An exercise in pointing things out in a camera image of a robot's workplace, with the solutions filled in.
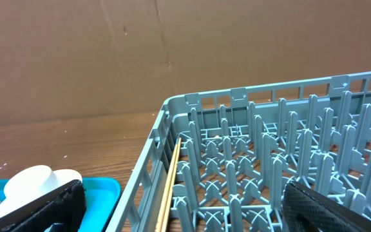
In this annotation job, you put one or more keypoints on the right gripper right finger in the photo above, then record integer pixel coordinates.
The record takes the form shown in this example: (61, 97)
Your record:
(307, 210)

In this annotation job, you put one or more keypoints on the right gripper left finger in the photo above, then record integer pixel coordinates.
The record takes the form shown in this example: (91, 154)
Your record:
(62, 208)

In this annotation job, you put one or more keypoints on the grey dishwasher rack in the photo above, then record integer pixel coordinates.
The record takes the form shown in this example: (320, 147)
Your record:
(221, 159)

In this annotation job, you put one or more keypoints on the white saucer bowl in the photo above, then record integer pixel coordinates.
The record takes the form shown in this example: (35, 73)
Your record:
(64, 176)

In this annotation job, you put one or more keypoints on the teal plastic serving tray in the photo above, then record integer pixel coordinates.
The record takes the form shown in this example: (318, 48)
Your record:
(102, 195)

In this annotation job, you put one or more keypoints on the white upside-down cup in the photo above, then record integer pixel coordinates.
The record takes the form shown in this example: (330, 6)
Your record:
(31, 182)

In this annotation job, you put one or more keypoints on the wooden chopstick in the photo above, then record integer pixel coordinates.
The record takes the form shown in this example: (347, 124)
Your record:
(167, 187)
(172, 193)

